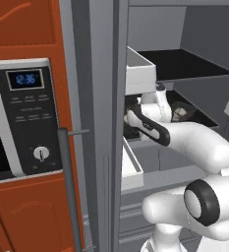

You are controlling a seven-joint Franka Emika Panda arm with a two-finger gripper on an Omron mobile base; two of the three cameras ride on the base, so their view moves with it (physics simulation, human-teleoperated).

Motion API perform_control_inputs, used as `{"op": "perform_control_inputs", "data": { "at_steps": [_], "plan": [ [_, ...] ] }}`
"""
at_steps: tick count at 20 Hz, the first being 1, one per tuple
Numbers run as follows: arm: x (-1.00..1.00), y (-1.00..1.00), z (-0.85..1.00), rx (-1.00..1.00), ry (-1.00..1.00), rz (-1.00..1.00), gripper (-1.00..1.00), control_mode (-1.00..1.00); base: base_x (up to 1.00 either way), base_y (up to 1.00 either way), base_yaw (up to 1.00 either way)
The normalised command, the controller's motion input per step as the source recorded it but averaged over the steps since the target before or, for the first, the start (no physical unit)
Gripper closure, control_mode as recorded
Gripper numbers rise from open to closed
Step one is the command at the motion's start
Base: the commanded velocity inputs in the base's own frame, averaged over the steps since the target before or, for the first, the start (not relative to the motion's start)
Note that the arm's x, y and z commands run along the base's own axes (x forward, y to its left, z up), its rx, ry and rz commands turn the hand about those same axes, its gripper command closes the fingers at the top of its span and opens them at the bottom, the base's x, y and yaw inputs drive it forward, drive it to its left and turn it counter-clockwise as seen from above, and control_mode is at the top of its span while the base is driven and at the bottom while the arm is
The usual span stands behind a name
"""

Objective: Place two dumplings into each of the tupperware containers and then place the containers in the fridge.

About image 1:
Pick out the grey fridge door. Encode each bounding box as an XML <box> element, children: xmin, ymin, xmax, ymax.
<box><xmin>58</xmin><ymin>0</ymin><xmax>131</xmax><ymax>252</ymax></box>

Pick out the dark tupperware container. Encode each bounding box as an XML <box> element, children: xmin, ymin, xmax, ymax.
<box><xmin>170</xmin><ymin>100</ymin><xmax>198</xmax><ymax>123</ymax></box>

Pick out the black fridge shelf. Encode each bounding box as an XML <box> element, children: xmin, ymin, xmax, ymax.
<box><xmin>136</xmin><ymin>47</ymin><xmax>229</xmax><ymax>83</ymax></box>
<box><xmin>123</xmin><ymin>89</ymin><xmax>220</xmax><ymax>143</ymax></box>

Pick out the tan dumpling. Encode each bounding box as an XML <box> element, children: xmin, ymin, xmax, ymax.
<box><xmin>175</xmin><ymin>107</ymin><xmax>189</xmax><ymax>119</ymax></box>

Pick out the silver microwave knob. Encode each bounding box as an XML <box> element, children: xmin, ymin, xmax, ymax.
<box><xmin>32</xmin><ymin>146</ymin><xmax>50</xmax><ymax>162</ymax></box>

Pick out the silver and black microwave oven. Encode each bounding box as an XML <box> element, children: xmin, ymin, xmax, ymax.
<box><xmin>0</xmin><ymin>58</ymin><xmax>64</xmax><ymax>187</ymax></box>

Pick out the orange cupboard door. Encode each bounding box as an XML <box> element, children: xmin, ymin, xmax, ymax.
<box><xmin>0</xmin><ymin>172</ymin><xmax>86</xmax><ymax>252</ymax></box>
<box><xmin>0</xmin><ymin>0</ymin><xmax>61</xmax><ymax>47</ymax></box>

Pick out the grey fridge door handle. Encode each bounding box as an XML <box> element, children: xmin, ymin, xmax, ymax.
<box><xmin>56</xmin><ymin>127</ymin><xmax>91</xmax><ymax>252</ymax></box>

